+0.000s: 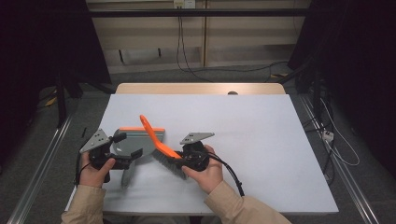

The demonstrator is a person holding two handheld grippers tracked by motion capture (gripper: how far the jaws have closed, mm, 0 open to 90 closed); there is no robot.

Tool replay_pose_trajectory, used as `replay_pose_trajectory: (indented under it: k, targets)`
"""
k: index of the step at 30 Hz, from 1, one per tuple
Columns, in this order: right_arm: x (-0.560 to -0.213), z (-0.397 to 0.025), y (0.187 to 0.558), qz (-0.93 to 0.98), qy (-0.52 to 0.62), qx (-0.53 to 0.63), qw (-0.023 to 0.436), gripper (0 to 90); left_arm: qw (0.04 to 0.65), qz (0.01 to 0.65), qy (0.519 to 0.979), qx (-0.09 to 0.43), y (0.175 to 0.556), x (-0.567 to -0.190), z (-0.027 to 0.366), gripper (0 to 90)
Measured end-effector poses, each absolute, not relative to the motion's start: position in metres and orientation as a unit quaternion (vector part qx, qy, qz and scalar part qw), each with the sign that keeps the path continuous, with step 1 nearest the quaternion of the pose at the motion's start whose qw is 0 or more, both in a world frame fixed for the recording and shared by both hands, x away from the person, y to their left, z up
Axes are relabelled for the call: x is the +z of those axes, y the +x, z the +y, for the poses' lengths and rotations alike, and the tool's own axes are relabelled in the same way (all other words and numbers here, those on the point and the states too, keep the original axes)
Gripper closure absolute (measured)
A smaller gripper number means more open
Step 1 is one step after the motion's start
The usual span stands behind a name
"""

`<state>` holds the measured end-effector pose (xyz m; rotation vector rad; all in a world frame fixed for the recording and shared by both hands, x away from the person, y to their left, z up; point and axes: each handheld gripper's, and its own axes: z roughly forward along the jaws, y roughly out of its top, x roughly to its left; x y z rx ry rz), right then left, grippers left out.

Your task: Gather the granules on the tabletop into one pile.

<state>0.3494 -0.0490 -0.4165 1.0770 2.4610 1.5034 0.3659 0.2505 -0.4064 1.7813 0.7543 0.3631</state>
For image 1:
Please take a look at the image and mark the black floor cable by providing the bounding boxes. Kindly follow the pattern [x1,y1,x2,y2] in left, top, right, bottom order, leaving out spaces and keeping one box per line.
[188,60,290,83]

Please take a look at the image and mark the hand-held gripper black cable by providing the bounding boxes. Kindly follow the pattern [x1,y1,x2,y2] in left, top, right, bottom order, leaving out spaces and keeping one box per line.
[206,153,246,198]
[74,152,92,188]

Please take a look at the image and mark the wooden table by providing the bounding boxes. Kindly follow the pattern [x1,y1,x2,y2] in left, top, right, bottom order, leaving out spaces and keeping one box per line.
[115,82,287,96]

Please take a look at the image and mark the aluminium floor rail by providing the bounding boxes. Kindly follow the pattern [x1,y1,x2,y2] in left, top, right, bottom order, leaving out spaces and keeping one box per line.
[298,93,381,224]
[7,114,75,224]

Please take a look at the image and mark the left hand-held gripper black cable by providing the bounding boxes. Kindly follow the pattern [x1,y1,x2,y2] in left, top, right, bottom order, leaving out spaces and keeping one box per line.
[74,152,92,188]

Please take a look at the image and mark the white power strip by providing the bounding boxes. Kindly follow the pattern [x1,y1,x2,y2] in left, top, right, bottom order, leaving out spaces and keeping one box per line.
[321,130,335,143]

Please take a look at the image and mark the grey dustpan with orange edge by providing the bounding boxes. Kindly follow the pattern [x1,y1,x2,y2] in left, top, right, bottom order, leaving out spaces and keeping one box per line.
[111,126,166,189]

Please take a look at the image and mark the person's left hand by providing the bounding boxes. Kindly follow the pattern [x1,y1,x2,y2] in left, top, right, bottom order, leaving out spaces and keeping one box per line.
[78,152,116,188]

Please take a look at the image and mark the black horizontal metal bar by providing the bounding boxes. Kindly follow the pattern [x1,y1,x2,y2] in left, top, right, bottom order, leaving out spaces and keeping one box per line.
[88,8,312,18]

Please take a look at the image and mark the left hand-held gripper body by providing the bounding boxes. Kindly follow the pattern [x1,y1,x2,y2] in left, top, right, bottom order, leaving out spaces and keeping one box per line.
[78,128,134,171]

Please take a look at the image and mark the white table cover sheet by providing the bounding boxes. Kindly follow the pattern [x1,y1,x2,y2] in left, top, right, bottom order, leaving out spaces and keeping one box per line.
[64,93,340,216]

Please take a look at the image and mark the black metal stand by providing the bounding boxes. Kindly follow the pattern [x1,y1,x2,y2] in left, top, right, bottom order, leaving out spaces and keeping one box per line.
[55,73,68,129]

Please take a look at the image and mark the orange brush with grey bristles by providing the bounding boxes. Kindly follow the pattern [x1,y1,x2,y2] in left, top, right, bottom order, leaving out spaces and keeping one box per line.
[138,114,190,181]

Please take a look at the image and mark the black curtain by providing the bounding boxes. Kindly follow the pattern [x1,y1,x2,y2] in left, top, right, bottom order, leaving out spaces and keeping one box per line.
[0,0,112,166]
[287,0,396,171]

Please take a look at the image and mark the black wall cable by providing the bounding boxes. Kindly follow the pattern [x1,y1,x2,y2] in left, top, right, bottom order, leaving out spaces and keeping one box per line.
[179,15,216,83]
[176,15,216,83]

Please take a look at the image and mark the thin white cable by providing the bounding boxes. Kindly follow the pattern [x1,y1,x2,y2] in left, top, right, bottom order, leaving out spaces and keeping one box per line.
[319,98,361,167]

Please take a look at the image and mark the right hand-held gripper black cable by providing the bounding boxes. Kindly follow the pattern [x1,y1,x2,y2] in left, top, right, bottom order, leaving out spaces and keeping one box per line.
[206,153,246,198]

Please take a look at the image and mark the white wall socket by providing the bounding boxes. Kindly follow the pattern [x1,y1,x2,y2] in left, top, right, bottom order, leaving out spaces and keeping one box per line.
[173,0,196,9]

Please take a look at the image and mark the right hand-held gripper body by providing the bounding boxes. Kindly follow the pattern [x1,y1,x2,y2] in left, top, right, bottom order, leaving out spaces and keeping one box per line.
[179,133,216,172]

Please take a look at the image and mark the person's right hand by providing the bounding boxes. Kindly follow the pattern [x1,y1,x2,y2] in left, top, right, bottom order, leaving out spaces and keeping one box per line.
[181,145,224,195]

